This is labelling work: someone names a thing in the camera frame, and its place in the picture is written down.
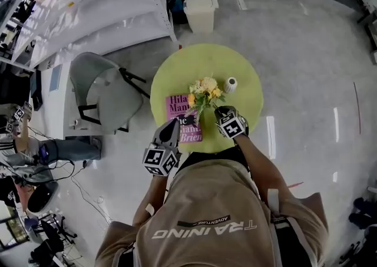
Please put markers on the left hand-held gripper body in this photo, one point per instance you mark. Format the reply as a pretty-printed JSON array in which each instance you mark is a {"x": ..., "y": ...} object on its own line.
[{"x": 160, "y": 158}]

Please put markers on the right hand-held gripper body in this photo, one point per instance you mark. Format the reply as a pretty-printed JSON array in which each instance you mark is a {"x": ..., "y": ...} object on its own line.
[{"x": 232, "y": 125}]

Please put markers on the white ribbed vase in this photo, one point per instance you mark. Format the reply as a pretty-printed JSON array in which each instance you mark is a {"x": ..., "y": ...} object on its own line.
[{"x": 231, "y": 84}]

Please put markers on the yellow flowers bunch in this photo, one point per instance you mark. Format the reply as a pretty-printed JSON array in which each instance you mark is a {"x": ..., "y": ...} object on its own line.
[{"x": 206, "y": 89}]

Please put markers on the person's left forearm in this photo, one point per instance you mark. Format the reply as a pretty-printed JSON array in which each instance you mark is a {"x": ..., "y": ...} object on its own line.
[{"x": 154, "y": 198}]

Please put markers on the person's right forearm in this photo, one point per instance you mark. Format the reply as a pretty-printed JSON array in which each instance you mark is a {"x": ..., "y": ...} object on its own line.
[{"x": 259, "y": 168}]

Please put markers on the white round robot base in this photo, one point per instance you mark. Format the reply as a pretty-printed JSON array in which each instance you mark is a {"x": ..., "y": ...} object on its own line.
[{"x": 42, "y": 198}]

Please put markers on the pink book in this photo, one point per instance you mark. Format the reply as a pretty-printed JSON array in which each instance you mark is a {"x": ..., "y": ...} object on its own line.
[{"x": 175, "y": 106}]

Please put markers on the person's beige printed shirt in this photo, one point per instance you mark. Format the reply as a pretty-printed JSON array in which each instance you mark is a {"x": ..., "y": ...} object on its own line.
[{"x": 212, "y": 201}]

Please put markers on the round green cloth table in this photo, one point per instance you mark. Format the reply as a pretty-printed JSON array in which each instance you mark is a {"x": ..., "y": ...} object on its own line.
[{"x": 206, "y": 62}]

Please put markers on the white lidded bin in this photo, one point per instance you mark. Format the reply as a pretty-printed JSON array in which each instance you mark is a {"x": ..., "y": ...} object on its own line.
[{"x": 200, "y": 13}]

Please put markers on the white cabinet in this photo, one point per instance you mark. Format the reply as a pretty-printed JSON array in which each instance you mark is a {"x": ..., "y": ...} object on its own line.
[{"x": 56, "y": 89}]

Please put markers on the dark bag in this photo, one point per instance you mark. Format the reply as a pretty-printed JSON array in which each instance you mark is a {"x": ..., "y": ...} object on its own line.
[{"x": 176, "y": 9}]

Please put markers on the black office chair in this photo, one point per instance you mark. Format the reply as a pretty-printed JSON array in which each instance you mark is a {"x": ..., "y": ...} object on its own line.
[{"x": 51, "y": 239}]

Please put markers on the white metal shelving rack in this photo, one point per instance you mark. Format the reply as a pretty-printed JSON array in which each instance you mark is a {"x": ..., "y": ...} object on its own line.
[{"x": 103, "y": 15}]

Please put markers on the grey chair black frame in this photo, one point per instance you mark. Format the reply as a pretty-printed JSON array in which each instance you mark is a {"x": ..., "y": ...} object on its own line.
[{"x": 103, "y": 98}]

